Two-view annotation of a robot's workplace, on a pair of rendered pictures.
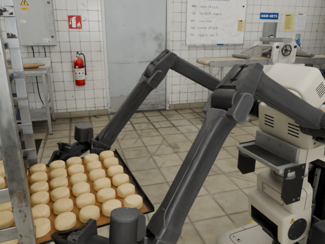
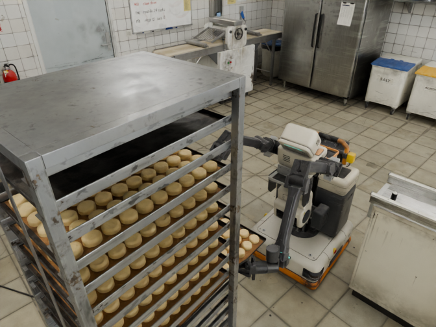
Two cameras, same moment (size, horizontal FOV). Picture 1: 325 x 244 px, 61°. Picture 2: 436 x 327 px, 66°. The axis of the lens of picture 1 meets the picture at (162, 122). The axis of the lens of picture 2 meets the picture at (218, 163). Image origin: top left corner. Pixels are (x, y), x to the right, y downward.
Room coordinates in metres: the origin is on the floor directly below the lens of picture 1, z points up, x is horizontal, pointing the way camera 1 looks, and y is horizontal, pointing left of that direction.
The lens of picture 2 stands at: (-0.39, 0.76, 2.12)
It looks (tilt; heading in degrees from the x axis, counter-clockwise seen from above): 32 degrees down; 334
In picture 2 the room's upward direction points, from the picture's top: straight up
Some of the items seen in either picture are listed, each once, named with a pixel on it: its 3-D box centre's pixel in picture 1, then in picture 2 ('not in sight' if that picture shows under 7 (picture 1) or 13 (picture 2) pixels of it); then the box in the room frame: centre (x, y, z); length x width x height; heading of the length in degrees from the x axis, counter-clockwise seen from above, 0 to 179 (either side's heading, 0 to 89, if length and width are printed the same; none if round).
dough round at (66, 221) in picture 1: (65, 221); not in sight; (0.56, 0.23, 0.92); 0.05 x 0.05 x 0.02
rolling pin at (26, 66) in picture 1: (24, 66); not in sight; (3.68, 1.82, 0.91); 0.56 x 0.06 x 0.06; 135
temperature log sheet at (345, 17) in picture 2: not in sight; (345, 13); (3.54, -3.20, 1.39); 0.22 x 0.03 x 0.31; 17
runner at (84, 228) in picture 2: not in sight; (161, 180); (0.37, 0.57, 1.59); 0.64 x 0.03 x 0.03; 113
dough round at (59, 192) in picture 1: (60, 194); not in sight; (0.67, 0.29, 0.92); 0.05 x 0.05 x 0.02
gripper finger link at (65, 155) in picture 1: (57, 163); not in sight; (0.90, 0.38, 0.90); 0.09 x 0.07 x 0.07; 158
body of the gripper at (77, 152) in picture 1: (70, 153); not in sight; (0.97, 0.35, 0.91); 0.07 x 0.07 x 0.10; 68
